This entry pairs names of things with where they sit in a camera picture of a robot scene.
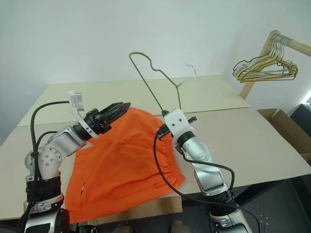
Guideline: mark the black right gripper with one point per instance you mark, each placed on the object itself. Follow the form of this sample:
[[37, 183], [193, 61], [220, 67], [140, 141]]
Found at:
[[163, 131]]

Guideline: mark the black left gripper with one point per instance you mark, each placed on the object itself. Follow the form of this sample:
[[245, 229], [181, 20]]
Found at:
[[97, 121]]

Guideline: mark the orange shorts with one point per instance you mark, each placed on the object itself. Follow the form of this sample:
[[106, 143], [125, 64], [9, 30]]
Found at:
[[116, 170]]

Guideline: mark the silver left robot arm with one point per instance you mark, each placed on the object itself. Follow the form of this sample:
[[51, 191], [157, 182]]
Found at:
[[48, 162]]

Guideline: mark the light wooden clothes rack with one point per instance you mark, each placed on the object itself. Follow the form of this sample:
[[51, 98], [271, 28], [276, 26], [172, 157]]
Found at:
[[247, 89]]

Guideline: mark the brown cardboard box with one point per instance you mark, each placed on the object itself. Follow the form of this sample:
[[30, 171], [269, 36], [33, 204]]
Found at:
[[286, 128]]

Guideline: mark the black box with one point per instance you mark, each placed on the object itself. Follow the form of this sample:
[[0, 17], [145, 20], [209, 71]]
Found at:
[[303, 114]]

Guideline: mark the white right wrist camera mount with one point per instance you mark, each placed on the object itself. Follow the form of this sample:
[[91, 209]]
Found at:
[[178, 123]]

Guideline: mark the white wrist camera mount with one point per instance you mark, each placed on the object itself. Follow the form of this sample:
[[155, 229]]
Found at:
[[178, 123], [77, 100]]

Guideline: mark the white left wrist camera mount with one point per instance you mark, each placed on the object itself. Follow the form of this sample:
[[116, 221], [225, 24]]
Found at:
[[77, 100]]

